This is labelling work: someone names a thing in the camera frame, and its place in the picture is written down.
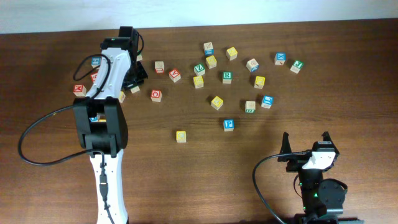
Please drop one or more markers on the red side plain block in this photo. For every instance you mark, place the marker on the red side plain block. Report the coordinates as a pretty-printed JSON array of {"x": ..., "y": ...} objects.
[{"x": 159, "y": 67}]

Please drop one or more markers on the yellow umbrella wooden block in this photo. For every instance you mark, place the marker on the yellow umbrella wooden block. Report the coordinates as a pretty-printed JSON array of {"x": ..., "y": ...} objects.
[{"x": 216, "y": 102}]

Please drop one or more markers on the red A wooden block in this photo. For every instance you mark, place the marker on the red A wooden block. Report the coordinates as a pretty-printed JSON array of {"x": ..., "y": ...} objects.
[{"x": 174, "y": 75}]

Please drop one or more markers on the yellow pencil wooden block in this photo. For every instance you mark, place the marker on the yellow pencil wooden block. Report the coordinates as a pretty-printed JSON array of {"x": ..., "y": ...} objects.
[{"x": 259, "y": 82}]

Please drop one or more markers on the blue X wooden block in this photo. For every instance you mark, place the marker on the blue X wooden block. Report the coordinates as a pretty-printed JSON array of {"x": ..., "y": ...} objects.
[{"x": 280, "y": 58}]

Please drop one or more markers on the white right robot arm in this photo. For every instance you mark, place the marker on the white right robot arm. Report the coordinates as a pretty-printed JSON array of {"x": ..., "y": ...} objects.
[{"x": 322, "y": 198}]

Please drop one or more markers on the green Z wooden block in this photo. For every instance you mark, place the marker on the green Z wooden block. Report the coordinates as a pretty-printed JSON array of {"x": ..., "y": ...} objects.
[{"x": 199, "y": 69}]

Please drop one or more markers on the yellow crab wooden block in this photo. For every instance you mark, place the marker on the yellow crab wooden block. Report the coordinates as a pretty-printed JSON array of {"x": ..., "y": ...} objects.
[{"x": 198, "y": 81}]

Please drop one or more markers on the red O wooden block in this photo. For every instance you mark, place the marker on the red O wooden block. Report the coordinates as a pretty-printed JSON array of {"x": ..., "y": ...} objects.
[{"x": 156, "y": 96}]

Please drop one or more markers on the red G wooden block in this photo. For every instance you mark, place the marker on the red G wooden block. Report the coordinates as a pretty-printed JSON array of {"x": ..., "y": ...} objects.
[{"x": 93, "y": 76}]

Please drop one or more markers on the red M wooden block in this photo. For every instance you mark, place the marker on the red M wooden block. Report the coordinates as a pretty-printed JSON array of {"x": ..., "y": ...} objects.
[{"x": 79, "y": 90}]

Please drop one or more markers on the blue top wooden block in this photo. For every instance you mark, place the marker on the blue top wooden block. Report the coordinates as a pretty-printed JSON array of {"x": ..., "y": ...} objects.
[{"x": 95, "y": 61}]

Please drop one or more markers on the green J wooden block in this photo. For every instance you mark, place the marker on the green J wooden block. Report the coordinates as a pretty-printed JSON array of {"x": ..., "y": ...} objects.
[{"x": 296, "y": 66}]

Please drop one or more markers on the blue P wooden block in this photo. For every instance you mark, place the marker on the blue P wooden block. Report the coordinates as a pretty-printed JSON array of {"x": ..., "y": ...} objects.
[{"x": 228, "y": 125}]

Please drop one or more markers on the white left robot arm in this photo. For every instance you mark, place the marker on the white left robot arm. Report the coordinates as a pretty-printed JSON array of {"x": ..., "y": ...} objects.
[{"x": 101, "y": 126}]

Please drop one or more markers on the yellow top wooden block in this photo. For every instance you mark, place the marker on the yellow top wooden block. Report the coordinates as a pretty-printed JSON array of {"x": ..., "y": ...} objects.
[{"x": 231, "y": 53}]

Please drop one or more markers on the green R side block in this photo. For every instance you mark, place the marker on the green R side block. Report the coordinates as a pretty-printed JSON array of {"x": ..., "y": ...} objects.
[{"x": 250, "y": 106}]

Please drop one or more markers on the plain wooden block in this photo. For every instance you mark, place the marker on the plain wooden block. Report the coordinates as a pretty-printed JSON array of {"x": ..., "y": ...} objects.
[{"x": 135, "y": 89}]

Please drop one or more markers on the green R wooden block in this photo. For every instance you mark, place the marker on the green R wooden block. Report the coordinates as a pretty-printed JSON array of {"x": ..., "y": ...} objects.
[{"x": 227, "y": 77}]

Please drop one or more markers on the yellow C wooden block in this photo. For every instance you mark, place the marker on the yellow C wooden block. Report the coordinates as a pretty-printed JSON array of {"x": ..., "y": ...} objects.
[{"x": 181, "y": 136}]

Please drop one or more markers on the blue side wooden block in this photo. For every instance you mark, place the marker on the blue side wooden block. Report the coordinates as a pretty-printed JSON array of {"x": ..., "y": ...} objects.
[{"x": 208, "y": 48}]

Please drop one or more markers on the blue L wooden block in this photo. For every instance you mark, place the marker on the blue L wooden block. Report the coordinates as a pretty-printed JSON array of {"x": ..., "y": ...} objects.
[{"x": 267, "y": 101}]

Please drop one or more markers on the yellow block right pair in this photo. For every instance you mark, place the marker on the yellow block right pair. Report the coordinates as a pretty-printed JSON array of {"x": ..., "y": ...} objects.
[{"x": 122, "y": 97}]

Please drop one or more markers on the blue D wooden block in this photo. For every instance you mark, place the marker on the blue D wooden block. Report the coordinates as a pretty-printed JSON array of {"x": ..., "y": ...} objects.
[{"x": 252, "y": 65}]

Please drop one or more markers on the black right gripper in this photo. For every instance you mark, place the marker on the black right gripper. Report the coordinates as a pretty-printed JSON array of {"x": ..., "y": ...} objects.
[{"x": 296, "y": 159}]

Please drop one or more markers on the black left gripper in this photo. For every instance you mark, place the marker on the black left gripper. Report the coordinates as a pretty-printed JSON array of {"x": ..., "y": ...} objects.
[{"x": 137, "y": 78}]

